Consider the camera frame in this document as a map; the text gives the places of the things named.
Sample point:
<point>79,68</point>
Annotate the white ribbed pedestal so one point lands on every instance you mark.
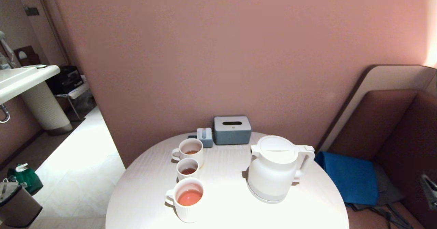
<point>44,109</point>

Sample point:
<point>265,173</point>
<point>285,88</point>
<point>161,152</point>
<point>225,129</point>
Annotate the blue cushion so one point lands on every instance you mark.
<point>351,179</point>

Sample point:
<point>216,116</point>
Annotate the small grey-blue holder box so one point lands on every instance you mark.
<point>205,142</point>

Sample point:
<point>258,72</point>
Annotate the beige leaning board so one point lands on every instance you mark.
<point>385,78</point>

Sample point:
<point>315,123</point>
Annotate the round dish on counter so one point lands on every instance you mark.
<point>41,66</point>

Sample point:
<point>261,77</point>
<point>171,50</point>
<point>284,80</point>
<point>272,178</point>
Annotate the small white mug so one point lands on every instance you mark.
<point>181,177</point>

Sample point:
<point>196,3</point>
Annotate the grey-blue tissue box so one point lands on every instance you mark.
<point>232,135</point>

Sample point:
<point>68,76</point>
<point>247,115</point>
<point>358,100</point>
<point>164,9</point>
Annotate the chrome drain pipe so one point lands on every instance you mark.
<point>4,110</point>

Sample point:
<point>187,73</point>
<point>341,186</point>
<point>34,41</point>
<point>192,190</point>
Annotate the green bag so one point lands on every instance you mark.
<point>29,181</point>

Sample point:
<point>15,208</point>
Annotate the beige door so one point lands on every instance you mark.
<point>44,34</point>

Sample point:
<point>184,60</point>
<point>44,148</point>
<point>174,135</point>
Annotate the medium white ribbed mug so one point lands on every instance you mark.
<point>199,157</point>

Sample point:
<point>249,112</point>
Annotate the brown wall tissue holder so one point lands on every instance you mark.
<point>30,58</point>

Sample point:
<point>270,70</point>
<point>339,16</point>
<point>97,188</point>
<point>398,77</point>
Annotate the large white ribbed mug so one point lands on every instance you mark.
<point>187,212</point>

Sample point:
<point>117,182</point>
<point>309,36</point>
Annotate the white sink counter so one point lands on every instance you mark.
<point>20,82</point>

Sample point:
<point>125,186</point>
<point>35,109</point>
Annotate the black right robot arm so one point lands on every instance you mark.
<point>431,191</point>

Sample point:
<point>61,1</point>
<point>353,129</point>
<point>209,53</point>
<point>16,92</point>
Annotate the black box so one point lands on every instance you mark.
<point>66,80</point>

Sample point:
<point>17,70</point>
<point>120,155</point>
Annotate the brown trash bin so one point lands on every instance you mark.
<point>18,208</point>

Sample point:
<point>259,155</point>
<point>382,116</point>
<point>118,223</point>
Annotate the white electric kettle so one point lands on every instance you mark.
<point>273,169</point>

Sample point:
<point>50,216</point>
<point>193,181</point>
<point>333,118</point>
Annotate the round white kettle base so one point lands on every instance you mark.
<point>268,199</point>

